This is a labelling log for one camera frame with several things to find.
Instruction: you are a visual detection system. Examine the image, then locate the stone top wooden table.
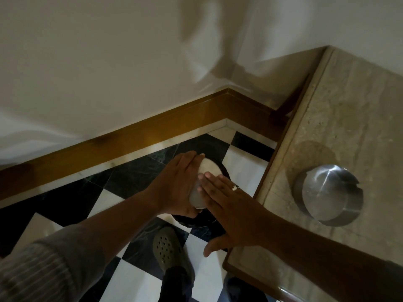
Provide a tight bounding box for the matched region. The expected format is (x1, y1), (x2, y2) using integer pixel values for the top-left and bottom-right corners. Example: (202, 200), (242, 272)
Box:
(222, 45), (403, 302)

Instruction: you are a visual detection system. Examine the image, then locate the person's right forearm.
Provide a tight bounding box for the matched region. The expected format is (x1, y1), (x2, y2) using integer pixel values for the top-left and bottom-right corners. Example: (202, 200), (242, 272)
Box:
(264, 213), (403, 302)

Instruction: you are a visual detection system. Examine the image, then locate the person's right hand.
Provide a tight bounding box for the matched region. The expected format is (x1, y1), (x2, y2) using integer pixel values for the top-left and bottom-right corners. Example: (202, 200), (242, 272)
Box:
(196, 172), (272, 258)

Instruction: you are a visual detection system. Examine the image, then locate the person's left hand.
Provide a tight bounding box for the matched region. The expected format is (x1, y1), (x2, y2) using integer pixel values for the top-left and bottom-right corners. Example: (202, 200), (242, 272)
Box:
(147, 150), (206, 218)

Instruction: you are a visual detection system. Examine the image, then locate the short wooden baseboard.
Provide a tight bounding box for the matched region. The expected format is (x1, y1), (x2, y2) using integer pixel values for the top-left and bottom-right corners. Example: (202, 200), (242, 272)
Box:
(227, 88), (289, 142)

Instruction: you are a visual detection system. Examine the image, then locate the black waste bin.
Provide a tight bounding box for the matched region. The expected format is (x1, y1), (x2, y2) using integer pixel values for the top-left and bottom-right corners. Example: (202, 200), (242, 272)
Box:
(171, 162), (232, 229)

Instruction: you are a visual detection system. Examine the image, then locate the grey striped shirt sleeve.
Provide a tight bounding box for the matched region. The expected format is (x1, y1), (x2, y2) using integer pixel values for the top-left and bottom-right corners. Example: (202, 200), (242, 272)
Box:
(0, 224), (106, 302)

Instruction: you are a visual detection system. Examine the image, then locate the person's left forearm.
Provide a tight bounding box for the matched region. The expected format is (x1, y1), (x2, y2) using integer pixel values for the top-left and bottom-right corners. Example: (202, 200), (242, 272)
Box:
(76, 185), (164, 275)

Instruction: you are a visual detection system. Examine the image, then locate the dark trouser leg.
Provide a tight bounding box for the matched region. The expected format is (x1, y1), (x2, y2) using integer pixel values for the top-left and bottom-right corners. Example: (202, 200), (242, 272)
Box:
(161, 266), (194, 302)
(224, 273), (269, 302)

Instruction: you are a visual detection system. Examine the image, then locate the long wooden baseboard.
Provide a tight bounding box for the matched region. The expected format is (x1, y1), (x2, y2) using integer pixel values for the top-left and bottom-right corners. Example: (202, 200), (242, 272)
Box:
(0, 88), (233, 202)

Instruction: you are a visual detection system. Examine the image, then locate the green perforated clog shoe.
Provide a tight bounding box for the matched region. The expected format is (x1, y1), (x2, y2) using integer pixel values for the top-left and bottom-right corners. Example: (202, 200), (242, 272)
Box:
(152, 226), (196, 282)

